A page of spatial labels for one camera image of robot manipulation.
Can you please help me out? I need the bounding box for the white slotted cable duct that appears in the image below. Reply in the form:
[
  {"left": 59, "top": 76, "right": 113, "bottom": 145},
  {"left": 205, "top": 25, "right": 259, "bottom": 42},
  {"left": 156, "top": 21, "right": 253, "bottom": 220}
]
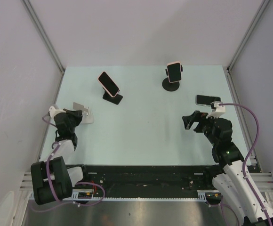
[{"left": 64, "top": 192, "right": 207, "bottom": 202}]

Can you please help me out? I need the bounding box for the pink phone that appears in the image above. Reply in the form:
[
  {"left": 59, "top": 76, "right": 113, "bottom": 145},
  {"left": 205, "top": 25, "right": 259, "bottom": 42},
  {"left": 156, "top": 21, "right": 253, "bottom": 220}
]
[
  {"left": 97, "top": 72, "right": 120, "bottom": 97},
  {"left": 167, "top": 61, "right": 183, "bottom": 83}
]

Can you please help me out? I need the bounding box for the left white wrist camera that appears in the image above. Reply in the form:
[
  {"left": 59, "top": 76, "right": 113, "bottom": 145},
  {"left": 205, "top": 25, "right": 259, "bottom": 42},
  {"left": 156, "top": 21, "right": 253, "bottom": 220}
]
[{"left": 48, "top": 105, "right": 65, "bottom": 119}]

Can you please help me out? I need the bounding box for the dark blue phone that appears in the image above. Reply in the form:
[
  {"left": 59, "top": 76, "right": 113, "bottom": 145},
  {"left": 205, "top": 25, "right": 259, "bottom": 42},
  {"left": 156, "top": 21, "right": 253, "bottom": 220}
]
[{"left": 195, "top": 95, "right": 221, "bottom": 106}]

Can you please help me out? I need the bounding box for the black round-base phone stand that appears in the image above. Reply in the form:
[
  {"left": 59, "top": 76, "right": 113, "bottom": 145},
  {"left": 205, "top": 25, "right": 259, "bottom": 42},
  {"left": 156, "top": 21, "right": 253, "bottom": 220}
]
[{"left": 162, "top": 69, "right": 180, "bottom": 92}]

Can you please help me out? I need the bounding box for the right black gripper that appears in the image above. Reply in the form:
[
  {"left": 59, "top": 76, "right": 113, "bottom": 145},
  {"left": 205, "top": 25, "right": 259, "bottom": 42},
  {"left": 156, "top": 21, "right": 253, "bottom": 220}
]
[{"left": 182, "top": 110, "right": 220, "bottom": 146}]

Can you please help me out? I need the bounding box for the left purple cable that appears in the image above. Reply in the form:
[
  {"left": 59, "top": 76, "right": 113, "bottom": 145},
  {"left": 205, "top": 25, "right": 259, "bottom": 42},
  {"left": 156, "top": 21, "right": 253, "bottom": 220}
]
[{"left": 30, "top": 114, "right": 106, "bottom": 211}]

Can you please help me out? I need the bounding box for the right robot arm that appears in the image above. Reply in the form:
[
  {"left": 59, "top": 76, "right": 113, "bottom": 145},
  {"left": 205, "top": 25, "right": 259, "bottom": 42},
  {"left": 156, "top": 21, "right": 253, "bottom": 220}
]
[{"left": 182, "top": 111, "right": 273, "bottom": 226}]

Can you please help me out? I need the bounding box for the silver phone stand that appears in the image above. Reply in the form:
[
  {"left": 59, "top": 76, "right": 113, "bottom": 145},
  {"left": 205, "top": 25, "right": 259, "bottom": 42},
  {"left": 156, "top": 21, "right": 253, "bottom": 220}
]
[{"left": 72, "top": 102, "right": 94, "bottom": 124}]

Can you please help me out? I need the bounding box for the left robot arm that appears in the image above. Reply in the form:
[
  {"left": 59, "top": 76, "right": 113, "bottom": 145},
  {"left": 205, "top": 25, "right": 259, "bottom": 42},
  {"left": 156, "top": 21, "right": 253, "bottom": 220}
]
[{"left": 31, "top": 106, "right": 90, "bottom": 205}]

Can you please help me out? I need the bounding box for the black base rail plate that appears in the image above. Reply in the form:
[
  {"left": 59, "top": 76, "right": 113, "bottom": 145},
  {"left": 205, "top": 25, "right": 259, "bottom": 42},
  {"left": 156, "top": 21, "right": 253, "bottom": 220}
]
[{"left": 79, "top": 164, "right": 224, "bottom": 197}]

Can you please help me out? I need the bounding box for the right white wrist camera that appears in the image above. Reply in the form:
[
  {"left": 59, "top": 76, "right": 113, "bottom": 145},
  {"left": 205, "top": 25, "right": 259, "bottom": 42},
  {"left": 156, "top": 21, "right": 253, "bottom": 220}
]
[{"left": 207, "top": 101, "right": 226, "bottom": 118}]

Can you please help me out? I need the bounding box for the pink phone on round stand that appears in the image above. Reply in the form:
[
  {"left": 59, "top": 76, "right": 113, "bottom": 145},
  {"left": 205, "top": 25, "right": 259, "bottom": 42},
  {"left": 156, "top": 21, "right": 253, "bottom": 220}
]
[{"left": 167, "top": 61, "right": 183, "bottom": 83}]

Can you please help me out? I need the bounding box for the black folding phone stand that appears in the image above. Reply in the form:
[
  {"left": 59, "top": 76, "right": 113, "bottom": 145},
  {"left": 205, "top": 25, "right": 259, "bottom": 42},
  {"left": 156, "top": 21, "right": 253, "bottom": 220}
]
[{"left": 103, "top": 89, "right": 123, "bottom": 105}]

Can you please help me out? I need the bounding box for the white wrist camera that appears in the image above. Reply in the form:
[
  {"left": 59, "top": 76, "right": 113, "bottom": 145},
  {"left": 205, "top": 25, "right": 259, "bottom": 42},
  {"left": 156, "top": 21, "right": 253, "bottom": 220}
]
[
  {"left": 48, "top": 105, "right": 65, "bottom": 119},
  {"left": 207, "top": 101, "right": 226, "bottom": 118}
]

